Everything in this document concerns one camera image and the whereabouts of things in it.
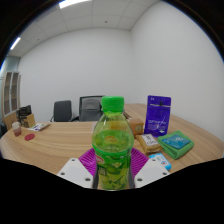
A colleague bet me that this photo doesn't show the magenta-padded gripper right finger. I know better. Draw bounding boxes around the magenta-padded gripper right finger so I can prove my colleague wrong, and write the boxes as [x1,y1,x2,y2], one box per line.
[128,147,171,189]

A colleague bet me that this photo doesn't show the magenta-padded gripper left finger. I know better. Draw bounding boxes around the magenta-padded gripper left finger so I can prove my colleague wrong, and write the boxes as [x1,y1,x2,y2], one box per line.
[56,147,99,190]

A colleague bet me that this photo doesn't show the green drink bottle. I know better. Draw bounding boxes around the green drink bottle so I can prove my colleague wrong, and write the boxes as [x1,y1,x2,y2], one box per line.
[91,95,135,192]

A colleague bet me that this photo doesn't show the blue and white small pack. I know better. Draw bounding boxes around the blue and white small pack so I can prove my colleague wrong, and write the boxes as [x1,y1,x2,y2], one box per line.
[148,153,173,172]

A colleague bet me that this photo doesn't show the tan packet with white label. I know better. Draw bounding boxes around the tan packet with white label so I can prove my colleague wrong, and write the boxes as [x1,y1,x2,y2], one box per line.
[135,133,163,155]

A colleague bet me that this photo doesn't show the green folded cloth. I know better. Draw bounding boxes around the green folded cloth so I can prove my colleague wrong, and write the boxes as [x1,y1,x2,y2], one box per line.
[157,130,195,160]

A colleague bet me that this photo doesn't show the blue flat packet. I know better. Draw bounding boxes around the blue flat packet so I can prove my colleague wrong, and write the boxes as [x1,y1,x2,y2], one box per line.
[162,133,192,150]

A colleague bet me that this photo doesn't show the purple standing package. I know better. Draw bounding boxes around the purple standing package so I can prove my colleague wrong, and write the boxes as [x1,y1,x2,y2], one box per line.
[143,94,172,138]

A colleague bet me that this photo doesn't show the flat round red coaster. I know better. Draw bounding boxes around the flat round red coaster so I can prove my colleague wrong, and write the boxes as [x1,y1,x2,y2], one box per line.
[24,133,36,142]

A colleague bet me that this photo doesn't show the white printed leaflet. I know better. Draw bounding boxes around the white printed leaflet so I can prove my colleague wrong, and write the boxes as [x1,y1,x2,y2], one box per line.
[28,122,51,132]

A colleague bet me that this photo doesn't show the black office chair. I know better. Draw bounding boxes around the black office chair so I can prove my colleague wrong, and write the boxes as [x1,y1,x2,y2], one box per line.
[49,99,73,123]

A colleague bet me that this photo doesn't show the grey mesh office chair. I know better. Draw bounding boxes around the grey mesh office chair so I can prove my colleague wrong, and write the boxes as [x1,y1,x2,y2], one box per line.
[70,95,105,123]

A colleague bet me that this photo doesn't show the dark brown carton box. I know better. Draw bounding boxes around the dark brown carton box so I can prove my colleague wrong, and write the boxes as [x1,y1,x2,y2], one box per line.
[20,113,36,129]
[15,109,23,127]

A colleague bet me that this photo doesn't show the white and pink cup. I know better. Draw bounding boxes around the white and pink cup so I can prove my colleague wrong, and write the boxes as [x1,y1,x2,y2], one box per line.
[11,121,23,138]

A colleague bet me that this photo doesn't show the black glossy box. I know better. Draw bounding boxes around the black glossy box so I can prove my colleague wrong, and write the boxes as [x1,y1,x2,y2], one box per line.
[18,104,33,118]

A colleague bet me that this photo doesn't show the black armchair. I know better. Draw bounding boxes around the black armchair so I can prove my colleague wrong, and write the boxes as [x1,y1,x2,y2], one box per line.
[0,122,8,138]

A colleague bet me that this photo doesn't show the wooden shelf cabinet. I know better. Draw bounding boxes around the wooden shelf cabinet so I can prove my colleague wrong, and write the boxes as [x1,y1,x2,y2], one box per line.
[1,70,22,131]

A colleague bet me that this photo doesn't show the ceiling light panel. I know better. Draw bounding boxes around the ceiling light panel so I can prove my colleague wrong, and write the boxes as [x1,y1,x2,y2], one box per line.
[9,37,22,51]
[58,0,92,10]

